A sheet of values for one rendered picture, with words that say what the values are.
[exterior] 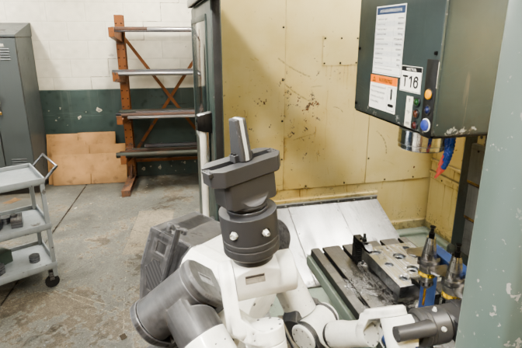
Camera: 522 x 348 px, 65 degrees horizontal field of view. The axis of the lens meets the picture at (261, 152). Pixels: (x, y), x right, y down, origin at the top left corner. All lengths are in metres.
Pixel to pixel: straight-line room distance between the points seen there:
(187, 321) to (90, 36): 5.09
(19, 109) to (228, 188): 5.00
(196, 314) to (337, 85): 1.86
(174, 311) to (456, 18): 0.90
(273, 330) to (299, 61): 1.84
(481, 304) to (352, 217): 2.29
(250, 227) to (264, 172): 0.08
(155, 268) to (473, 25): 0.96
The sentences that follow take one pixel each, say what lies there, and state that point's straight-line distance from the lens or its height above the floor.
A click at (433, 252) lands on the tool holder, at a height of 1.25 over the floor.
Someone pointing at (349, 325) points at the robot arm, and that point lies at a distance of 1.17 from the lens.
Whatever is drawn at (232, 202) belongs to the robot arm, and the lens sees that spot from 0.58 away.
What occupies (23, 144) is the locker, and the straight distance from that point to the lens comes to 5.59.
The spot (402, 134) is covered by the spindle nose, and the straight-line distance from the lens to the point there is 1.48.
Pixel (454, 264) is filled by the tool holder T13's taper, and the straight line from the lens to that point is 1.25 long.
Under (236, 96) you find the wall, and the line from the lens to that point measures 2.28.
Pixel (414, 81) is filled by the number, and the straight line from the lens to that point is 1.20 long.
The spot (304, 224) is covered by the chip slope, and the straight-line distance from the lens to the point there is 2.46.
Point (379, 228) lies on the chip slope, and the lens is 2.59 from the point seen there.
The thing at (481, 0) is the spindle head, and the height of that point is 1.94.
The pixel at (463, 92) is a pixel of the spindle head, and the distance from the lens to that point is 1.17.
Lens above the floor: 1.86
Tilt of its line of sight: 16 degrees down
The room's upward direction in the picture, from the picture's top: straight up
